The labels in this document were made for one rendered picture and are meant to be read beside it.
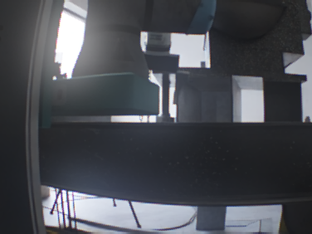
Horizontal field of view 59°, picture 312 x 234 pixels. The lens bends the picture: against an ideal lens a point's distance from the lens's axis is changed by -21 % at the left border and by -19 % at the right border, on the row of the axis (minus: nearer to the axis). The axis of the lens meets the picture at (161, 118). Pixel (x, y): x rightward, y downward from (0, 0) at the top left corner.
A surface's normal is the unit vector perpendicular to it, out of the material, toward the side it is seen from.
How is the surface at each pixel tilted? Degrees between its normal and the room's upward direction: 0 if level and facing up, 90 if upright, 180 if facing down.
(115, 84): 90
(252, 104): 90
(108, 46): 72
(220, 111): 90
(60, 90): 90
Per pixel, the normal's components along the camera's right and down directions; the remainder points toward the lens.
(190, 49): -0.32, -0.04
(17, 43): 0.96, 0.00
